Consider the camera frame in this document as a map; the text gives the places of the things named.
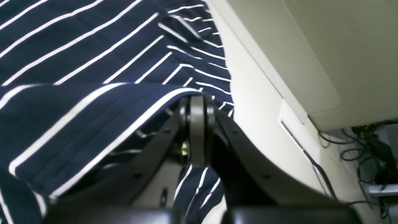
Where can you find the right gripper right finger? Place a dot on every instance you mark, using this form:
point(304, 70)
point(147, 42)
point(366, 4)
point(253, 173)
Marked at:
point(256, 190)

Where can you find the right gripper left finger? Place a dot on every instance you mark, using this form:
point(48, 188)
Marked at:
point(141, 191)

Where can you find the navy white-striped T-shirt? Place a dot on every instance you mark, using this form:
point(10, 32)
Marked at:
point(86, 84)

